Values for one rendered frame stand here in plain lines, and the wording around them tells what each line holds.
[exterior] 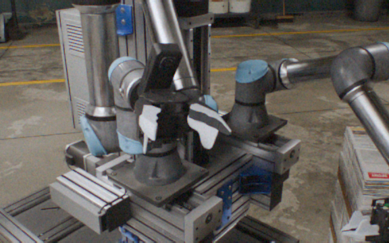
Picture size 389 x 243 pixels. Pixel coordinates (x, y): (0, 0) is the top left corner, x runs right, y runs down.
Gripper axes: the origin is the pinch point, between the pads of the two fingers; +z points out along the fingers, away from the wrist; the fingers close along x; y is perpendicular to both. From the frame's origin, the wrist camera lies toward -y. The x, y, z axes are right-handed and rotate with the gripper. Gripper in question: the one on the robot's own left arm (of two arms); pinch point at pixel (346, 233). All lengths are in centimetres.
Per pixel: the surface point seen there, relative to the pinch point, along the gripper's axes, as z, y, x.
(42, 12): 166, -44, -669
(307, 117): -109, -76, -230
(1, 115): 159, -75, -290
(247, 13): -175, -48, -601
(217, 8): -124, -39, -606
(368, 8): -411, -50, -613
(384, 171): -22.1, 5.9, -17.4
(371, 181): -15.7, 5.1, -14.3
